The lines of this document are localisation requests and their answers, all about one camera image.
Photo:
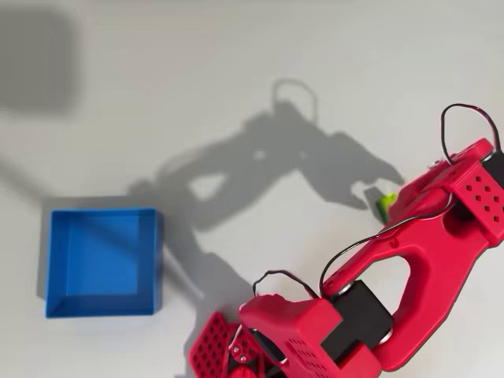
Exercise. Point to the small green yellow object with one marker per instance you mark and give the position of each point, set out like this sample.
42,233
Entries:
386,202

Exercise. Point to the red robot arm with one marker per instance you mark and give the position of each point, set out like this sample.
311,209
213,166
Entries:
425,252

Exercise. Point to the blue plastic box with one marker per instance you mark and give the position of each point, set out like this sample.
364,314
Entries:
98,309

